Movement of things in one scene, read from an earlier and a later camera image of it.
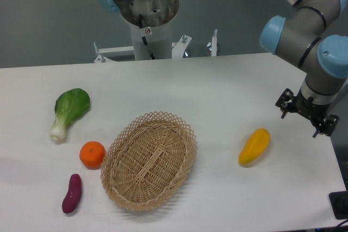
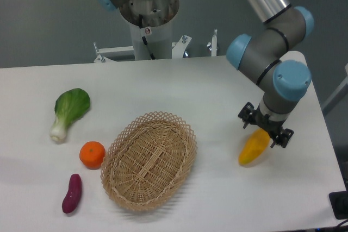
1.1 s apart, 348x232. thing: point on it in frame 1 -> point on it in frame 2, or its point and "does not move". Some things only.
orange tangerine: [92, 154] does not move
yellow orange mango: [255, 146] does not move
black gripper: [287, 102] -> [271, 126]
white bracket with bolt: [212, 46] does not move
